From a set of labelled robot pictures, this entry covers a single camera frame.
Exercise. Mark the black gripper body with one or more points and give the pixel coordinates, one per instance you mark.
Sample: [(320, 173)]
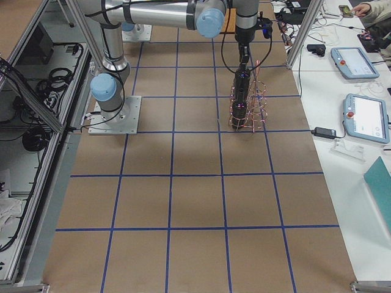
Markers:
[(242, 37)]

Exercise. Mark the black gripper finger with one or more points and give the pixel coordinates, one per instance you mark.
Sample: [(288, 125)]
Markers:
[(243, 63)]

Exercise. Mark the dark wine bottle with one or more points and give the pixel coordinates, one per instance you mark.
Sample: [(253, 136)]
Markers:
[(241, 84), (238, 109)]

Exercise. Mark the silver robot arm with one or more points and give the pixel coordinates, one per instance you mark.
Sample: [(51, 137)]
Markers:
[(130, 28), (205, 17)]

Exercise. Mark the wooden tray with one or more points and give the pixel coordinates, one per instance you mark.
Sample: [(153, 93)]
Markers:
[(229, 22)]

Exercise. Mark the person hand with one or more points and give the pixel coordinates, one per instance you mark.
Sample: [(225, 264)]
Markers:
[(361, 10)]

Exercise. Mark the black power adapter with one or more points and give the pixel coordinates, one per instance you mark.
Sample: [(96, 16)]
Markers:
[(324, 133)]

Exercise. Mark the teach pendant far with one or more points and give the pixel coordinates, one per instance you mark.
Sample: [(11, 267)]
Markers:
[(353, 63)]

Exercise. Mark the teach pendant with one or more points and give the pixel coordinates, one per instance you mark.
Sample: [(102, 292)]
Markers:
[(366, 118), (353, 63)]

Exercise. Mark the teach pendant near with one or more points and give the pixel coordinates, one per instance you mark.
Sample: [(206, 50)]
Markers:
[(366, 118)]

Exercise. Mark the green board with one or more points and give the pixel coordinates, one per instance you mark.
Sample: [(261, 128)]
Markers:
[(377, 177)]

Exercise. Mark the white crumpled cloth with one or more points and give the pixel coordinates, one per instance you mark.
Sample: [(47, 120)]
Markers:
[(10, 208)]

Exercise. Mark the copper wire wine rack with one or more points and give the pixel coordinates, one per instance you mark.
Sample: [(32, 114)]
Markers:
[(256, 102)]

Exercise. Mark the aluminium frame post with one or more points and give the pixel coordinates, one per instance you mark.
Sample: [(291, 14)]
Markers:
[(309, 19)]

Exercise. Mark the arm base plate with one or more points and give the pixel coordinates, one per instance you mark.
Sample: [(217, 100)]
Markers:
[(124, 122), (143, 37)]

